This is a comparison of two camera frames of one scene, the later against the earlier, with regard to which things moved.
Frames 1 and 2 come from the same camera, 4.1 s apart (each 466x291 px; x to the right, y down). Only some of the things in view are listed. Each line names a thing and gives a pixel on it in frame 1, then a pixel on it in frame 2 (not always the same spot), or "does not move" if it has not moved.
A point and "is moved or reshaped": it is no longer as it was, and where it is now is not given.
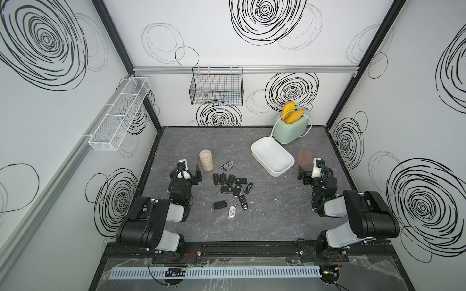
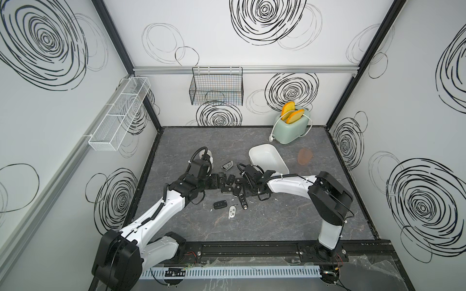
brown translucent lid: x=304 y=156 does not move
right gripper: x=302 y=173 to x=246 y=185
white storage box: x=270 y=157 is moved or reshaped
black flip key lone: x=220 y=204 does not move
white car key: x=232 y=211 does not move
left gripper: x=173 y=179 to x=214 y=184
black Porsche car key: x=243 y=201 does not move
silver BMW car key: x=227 y=165 does not move
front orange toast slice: x=295 y=116 does not move
